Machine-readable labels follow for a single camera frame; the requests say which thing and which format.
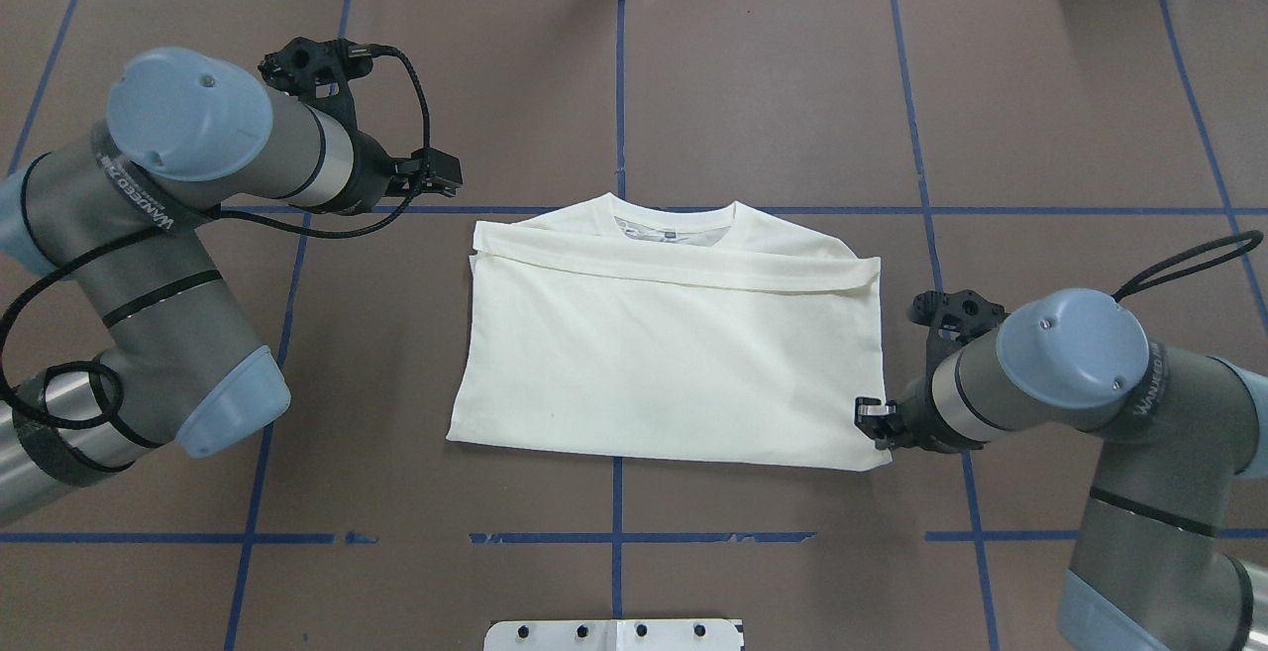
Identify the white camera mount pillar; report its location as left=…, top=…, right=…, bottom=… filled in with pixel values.
left=481, top=618, right=746, bottom=650

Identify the cream long-sleeve cat shirt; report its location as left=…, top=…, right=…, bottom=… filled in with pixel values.
left=448, top=194, right=891, bottom=472

